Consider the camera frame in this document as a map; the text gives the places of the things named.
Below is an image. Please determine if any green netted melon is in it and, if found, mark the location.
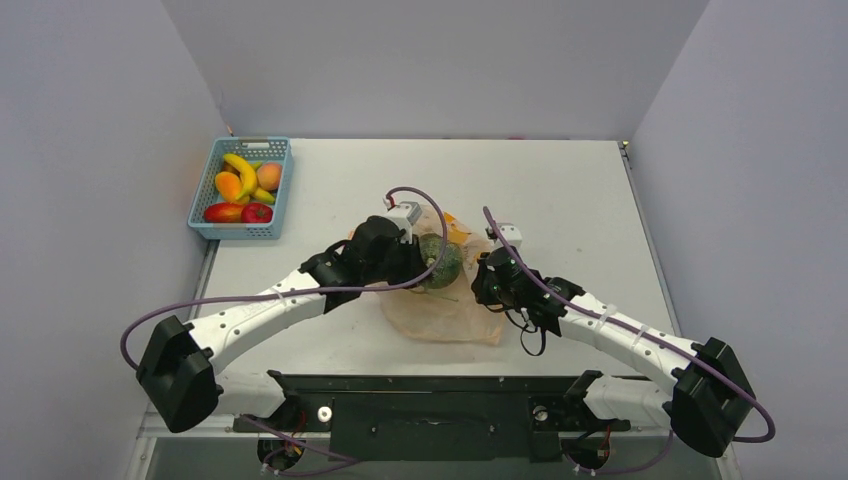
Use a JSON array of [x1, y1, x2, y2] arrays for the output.
[[419, 233, 464, 290]]

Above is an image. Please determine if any translucent orange plastic bag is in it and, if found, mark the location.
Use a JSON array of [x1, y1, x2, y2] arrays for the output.
[[377, 205, 505, 346]]

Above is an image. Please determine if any red tomato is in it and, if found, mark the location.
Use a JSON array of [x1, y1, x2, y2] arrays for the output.
[[240, 202, 273, 224]]

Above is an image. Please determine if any yellow banana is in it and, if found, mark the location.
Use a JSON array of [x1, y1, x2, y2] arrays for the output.
[[222, 153, 258, 200], [249, 161, 276, 205]]

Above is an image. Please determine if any red yellow mango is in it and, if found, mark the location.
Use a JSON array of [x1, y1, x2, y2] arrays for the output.
[[203, 202, 245, 224]]

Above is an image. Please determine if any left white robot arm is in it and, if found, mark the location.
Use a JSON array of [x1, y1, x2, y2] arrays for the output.
[[131, 202, 427, 433]]

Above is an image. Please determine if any orange peach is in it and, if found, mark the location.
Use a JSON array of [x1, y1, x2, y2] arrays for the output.
[[256, 162, 284, 192]]

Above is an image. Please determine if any blue plastic basket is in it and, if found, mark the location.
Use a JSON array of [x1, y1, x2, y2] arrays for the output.
[[187, 136, 294, 240]]

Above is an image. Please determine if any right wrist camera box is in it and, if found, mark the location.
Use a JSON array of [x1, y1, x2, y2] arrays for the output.
[[486, 223, 523, 250]]

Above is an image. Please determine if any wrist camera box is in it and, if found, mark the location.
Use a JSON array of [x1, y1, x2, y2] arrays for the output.
[[486, 223, 523, 250], [383, 201, 422, 244]]

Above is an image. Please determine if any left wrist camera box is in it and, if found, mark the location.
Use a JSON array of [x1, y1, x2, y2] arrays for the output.
[[383, 201, 422, 244]]

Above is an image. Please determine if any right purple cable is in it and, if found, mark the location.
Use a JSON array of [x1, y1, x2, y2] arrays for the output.
[[482, 205, 776, 477]]

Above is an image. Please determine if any purple cable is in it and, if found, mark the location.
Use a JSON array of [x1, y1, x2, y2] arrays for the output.
[[482, 205, 776, 477], [119, 186, 450, 478]]

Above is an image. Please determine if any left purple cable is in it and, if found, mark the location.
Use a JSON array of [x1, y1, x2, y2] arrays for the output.
[[119, 186, 450, 478]]

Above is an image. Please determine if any aluminium frame rail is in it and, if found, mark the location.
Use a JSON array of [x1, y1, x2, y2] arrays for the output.
[[138, 410, 668, 440]]

